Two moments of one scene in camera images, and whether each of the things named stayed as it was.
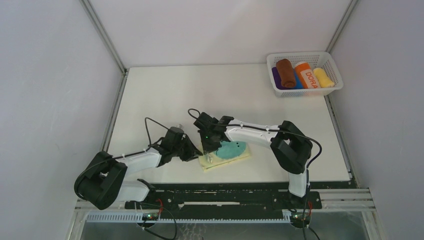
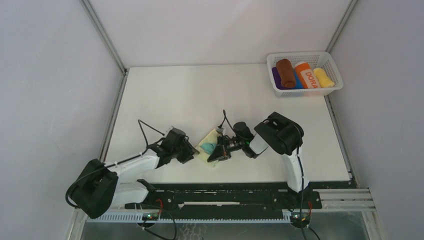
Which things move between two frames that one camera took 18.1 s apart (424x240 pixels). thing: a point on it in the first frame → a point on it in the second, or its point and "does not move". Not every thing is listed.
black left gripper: x=192 y=152 does not move
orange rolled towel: x=306 y=75 does not move
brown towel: x=286 y=70 does not move
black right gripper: x=207 y=148 → x=220 y=153
